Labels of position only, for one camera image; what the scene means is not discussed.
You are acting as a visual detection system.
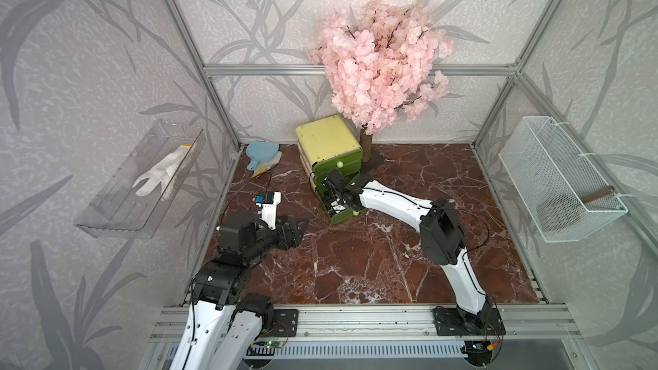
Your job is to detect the green yellow drawer cabinet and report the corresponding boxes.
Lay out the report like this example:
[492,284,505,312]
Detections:
[296,115,363,224]

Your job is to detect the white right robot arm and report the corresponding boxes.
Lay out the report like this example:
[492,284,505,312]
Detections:
[321,171,492,321]

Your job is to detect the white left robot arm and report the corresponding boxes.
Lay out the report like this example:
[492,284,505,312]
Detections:
[171,211,309,369]

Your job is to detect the white glove on shelf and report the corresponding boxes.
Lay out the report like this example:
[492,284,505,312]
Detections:
[133,145,195,200]

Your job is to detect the pink cherry blossom tree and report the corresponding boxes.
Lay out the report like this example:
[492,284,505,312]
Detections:
[308,0,453,161]

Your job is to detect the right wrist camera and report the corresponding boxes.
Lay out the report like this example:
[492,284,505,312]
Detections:
[328,203,346,217]

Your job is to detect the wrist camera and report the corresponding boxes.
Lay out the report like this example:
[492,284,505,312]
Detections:
[328,203,346,217]
[255,191,281,230]

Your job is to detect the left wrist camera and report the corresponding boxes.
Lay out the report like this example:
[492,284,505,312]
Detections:
[255,191,281,230]

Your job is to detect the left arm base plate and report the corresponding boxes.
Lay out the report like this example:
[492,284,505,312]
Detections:
[260,308,299,338]

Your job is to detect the aluminium front rail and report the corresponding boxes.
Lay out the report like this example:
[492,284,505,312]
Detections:
[148,304,582,343]

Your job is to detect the clear acrylic wall shelf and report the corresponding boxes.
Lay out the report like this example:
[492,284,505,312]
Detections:
[75,120,206,240]

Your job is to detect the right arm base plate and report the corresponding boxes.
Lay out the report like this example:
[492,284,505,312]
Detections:
[431,303,507,337]

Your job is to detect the white wire mesh basket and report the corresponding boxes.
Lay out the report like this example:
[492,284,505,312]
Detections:
[499,116,628,243]

